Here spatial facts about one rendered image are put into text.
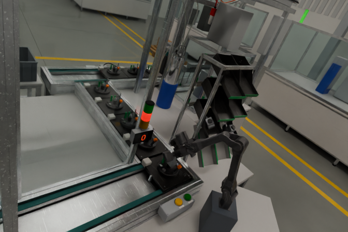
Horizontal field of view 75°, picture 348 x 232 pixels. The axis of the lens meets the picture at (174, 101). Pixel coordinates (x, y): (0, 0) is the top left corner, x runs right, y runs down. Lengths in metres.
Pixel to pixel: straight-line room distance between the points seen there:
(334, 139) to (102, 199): 4.33
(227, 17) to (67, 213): 2.03
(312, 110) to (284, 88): 0.68
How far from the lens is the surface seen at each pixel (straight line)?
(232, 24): 2.36
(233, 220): 1.33
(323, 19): 10.03
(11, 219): 0.78
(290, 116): 5.21
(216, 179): 1.76
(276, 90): 5.30
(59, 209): 1.30
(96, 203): 1.32
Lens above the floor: 1.98
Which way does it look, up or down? 27 degrees down
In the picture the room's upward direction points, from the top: 19 degrees clockwise
